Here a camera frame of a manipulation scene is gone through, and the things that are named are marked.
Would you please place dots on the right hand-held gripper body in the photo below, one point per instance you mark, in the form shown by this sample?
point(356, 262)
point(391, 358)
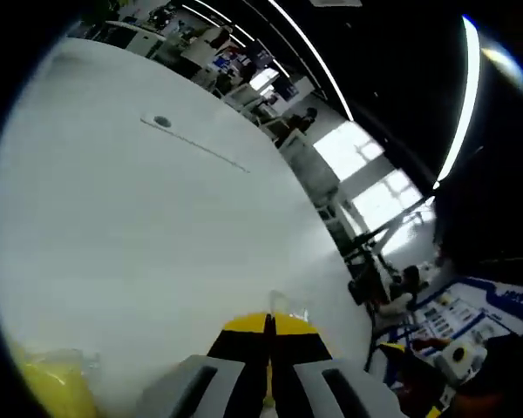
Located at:
point(462, 361)

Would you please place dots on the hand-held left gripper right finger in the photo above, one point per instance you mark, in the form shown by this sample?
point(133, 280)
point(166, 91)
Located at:
point(300, 348)

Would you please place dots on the round yellow silicone block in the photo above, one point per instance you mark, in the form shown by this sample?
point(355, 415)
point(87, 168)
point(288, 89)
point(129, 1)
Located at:
point(268, 398)

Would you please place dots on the rectangular yellow silicone block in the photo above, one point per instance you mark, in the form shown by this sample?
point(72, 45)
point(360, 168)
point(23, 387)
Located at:
point(56, 387)

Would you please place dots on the ceiling light strip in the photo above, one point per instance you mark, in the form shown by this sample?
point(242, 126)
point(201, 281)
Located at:
point(314, 56)
point(462, 100)

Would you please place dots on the blue and white poster board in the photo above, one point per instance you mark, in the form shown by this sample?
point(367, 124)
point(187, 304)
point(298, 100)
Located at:
point(470, 309)

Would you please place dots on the person's right hand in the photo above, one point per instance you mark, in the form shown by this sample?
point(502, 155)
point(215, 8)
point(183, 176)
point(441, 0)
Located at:
point(479, 407)

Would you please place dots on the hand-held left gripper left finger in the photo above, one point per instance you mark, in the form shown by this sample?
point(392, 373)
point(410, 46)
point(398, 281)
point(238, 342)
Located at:
point(235, 348)

